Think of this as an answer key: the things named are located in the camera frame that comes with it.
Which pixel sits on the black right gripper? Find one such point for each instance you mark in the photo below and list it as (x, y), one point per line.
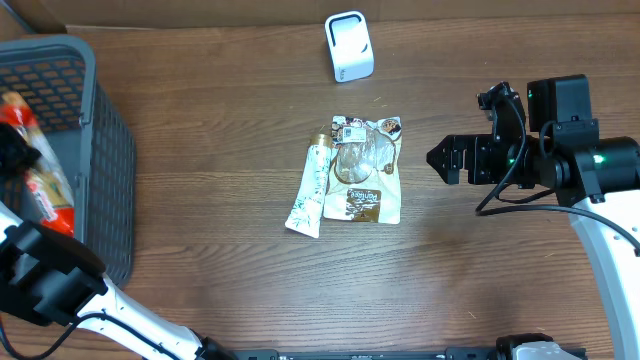
(478, 148)

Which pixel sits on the beige Pantree snack pouch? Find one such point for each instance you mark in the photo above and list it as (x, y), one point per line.
(364, 183)

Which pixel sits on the white gold-capped cream tube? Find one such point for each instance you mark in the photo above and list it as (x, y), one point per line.
(305, 216)

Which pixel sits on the orange spaghetti pasta packet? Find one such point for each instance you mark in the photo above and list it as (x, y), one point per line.
(45, 179)

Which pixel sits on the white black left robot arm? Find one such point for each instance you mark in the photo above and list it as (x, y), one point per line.
(50, 277)

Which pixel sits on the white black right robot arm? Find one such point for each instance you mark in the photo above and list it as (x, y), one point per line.
(548, 142)

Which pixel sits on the white black barcode scanner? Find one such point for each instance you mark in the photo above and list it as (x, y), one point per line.
(350, 46)

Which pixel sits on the grey plastic shopping basket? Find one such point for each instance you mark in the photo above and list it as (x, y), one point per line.
(57, 77)

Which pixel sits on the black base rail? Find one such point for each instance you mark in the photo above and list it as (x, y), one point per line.
(528, 346)

